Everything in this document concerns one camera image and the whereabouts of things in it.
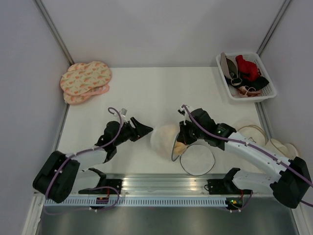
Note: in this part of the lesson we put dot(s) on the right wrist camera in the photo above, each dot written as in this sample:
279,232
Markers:
183,108

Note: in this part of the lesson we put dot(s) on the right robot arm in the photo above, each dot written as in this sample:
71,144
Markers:
286,179

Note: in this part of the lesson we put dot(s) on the white slotted cable duct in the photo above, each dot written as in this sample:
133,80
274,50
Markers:
142,201

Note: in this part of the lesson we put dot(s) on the white mesh laundry bag blue zipper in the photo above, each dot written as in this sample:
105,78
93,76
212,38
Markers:
197,160

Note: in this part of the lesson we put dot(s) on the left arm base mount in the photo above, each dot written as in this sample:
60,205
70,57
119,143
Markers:
107,186

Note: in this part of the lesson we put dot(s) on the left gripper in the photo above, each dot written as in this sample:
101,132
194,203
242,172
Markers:
140,130

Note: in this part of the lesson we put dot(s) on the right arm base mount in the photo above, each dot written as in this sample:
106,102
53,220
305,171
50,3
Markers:
219,187

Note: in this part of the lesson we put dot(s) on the right aluminium frame post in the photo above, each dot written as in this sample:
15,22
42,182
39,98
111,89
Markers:
274,25

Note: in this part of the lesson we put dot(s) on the floral laundry bag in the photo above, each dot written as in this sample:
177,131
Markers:
75,100
82,77

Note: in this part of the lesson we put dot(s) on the aluminium mounting rail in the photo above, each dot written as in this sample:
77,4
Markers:
150,184

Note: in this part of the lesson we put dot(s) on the floral laundry bag bottom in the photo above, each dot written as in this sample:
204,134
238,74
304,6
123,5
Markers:
75,100

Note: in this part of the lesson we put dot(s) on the floral laundry bag top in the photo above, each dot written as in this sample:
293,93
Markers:
82,77

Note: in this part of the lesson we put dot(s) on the cream laundry bag right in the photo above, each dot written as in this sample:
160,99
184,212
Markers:
283,149

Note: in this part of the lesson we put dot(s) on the red bra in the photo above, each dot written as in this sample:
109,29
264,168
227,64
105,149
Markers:
247,69

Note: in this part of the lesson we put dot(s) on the black bra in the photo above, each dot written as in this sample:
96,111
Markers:
258,84

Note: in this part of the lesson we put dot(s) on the white plastic basket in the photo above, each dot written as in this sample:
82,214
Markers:
267,92

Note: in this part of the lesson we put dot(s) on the beige grey bra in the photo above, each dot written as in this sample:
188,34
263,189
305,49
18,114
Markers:
229,67

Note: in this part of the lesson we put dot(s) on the aluminium frame post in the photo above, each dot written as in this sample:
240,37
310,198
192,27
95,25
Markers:
274,25
54,31

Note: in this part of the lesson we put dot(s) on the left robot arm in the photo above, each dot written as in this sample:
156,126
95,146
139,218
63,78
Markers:
57,176

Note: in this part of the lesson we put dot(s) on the left aluminium frame post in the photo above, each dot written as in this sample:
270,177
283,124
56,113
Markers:
54,31

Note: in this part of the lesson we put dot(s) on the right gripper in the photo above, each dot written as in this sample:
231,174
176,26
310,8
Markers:
183,130

